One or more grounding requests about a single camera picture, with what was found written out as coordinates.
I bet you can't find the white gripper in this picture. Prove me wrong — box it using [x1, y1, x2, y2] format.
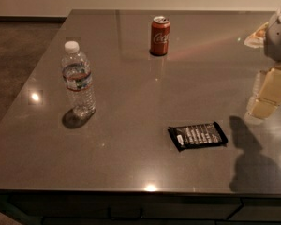
[244, 7, 281, 120]

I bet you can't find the clear plastic water bottle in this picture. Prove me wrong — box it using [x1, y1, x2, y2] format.
[61, 41, 96, 120]

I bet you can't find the black snack bar wrapper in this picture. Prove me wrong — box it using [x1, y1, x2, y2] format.
[168, 122, 228, 152]

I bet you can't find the red cola can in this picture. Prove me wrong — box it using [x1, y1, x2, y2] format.
[150, 16, 170, 56]

